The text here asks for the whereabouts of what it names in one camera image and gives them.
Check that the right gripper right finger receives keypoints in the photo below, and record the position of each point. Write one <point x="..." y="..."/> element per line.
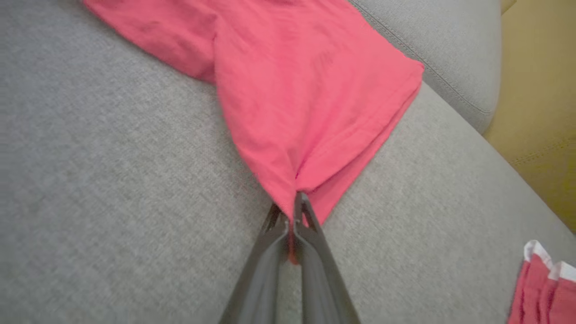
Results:
<point x="321" y="288"/>

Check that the grey sofa back cushion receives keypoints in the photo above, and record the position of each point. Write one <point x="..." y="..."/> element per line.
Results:
<point x="450" y="40"/>

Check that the red shorts white stripe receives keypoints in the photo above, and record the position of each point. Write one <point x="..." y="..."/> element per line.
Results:
<point x="544" y="297"/>

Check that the red jersey number 23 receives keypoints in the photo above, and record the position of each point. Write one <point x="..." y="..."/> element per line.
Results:
<point x="306" y="90"/>

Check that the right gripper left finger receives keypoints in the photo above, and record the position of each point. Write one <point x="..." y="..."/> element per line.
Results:
<point x="261" y="288"/>

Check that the grey fabric sofa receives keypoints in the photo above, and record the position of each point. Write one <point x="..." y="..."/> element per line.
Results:
<point x="90" y="180"/>

